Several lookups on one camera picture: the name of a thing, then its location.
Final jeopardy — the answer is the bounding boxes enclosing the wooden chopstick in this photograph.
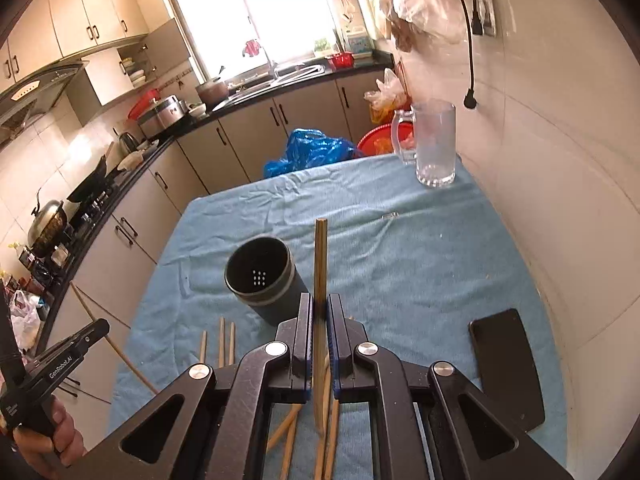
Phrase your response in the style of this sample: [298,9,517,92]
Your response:
[311,218,328,436]
[198,330,208,364]
[279,415,298,480]
[217,316,226,368]
[267,404,303,452]
[227,322,236,365]
[323,399,340,480]
[314,359,331,480]

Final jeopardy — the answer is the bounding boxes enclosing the black utensil holder cup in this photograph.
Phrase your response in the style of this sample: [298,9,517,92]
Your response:
[224,236,308,326]

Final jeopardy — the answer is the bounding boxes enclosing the kitchen faucet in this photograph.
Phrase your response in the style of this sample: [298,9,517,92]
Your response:
[242,39,277,78]

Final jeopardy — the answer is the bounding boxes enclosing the person's left hand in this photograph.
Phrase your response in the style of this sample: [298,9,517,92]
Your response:
[13,396,87,479]

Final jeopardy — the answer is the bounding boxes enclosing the white plastic bag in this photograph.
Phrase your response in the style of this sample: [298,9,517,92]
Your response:
[10,289,41,352]

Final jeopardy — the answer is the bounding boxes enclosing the black smartphone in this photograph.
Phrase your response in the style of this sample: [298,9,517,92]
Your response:
[469,308,546,431]

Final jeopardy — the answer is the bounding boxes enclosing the lidded steel wok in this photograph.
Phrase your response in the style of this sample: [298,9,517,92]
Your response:
[27,193,67,258]

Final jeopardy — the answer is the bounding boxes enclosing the blue-green table cloth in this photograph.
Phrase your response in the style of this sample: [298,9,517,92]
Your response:
[106,152,569,480]

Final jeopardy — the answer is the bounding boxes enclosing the metal paper clip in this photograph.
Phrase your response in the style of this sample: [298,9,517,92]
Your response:
[381,211,399,220]

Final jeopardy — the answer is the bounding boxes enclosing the black frying pan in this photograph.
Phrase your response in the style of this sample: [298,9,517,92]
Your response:
[66,143,114,204]

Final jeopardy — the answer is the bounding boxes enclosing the range hood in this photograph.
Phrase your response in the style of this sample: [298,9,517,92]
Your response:
[1,60,88,148]

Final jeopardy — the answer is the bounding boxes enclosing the red plastic basin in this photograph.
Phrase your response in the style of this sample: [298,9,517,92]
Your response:
[357,122,416,156]

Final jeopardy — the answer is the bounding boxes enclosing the blue plastic bag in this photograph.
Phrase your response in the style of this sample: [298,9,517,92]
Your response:
[262,128,361,179]

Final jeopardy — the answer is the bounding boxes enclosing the clear glass beer mug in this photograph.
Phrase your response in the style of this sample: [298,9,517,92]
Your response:
[390,99,457,188]

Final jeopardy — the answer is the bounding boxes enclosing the silver rice cooker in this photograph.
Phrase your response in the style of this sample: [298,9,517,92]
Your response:
[137,96,188,140]

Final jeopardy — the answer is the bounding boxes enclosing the orange plastic bag bin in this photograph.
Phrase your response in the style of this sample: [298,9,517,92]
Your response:
[363,68,411,126]

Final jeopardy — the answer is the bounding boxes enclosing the brown cooking pot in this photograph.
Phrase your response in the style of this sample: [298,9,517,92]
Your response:
[196,66,229,110]

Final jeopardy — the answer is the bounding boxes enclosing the red small basket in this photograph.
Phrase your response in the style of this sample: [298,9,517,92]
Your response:
[328,52,355,70]

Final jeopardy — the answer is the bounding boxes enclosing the hanging plastic bags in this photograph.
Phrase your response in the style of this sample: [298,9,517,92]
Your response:
[374,0,466,52]

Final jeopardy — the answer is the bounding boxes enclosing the black power cable plug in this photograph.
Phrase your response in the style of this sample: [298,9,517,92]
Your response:
[459,0,484,110]

